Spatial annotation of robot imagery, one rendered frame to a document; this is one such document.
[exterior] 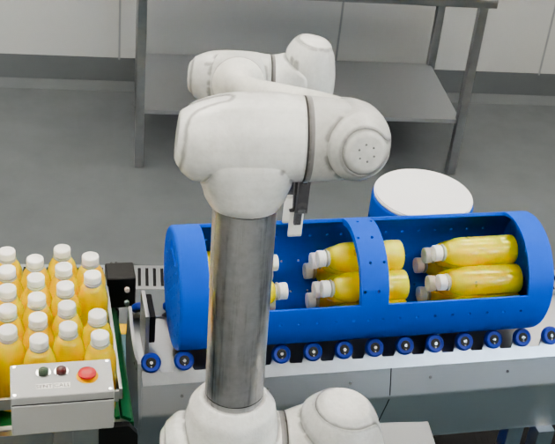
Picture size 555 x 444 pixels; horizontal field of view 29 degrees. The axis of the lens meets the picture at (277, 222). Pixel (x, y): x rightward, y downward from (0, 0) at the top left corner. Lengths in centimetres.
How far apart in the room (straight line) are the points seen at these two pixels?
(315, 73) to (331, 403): 65
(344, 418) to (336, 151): 53
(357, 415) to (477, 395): 88
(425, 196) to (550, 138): 288
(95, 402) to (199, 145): 78
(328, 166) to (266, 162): 9
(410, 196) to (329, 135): 146
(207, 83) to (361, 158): 63
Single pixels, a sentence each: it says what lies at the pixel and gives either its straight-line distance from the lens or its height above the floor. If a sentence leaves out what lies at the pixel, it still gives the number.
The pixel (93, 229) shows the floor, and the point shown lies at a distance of 465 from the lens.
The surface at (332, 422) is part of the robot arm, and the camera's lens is 189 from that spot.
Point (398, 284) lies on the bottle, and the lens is 251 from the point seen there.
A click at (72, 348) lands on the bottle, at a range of 235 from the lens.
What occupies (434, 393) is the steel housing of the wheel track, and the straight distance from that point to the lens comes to 268.
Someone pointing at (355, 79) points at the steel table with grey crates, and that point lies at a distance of 545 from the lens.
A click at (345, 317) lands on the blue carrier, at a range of 244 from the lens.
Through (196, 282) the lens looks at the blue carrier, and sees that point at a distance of 234.
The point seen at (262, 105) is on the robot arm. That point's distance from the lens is 159.
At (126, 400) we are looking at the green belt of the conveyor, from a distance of 248.
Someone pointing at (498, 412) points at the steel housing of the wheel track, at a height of 72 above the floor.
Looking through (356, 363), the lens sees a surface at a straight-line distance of 258.
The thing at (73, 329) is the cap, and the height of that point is 110.
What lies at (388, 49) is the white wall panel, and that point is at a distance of 594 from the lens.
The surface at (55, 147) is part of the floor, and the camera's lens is 525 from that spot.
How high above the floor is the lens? 256
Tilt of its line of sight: 32 degrees down
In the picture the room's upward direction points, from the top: 6 degrees clockwise
